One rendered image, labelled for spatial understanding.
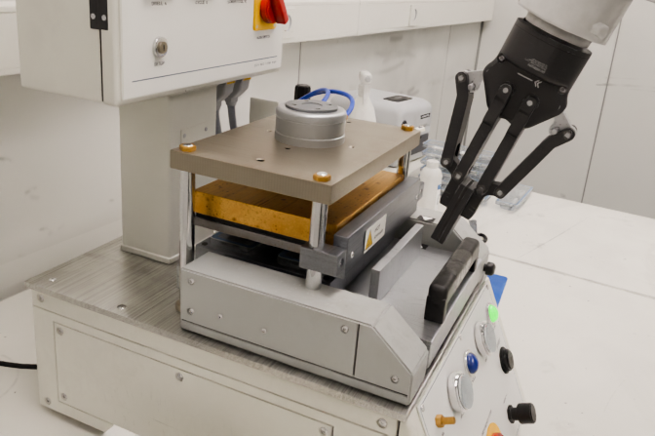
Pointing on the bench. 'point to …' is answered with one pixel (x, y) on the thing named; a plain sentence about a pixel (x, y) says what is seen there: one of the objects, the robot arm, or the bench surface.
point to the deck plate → (126, 306)
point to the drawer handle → (450, 279)
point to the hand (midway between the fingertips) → (454, 211)
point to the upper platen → (281, 211)
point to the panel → (452, 425)
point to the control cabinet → (152, 53)
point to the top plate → (300, 150)
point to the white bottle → (431, 176)
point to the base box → (180, 384)
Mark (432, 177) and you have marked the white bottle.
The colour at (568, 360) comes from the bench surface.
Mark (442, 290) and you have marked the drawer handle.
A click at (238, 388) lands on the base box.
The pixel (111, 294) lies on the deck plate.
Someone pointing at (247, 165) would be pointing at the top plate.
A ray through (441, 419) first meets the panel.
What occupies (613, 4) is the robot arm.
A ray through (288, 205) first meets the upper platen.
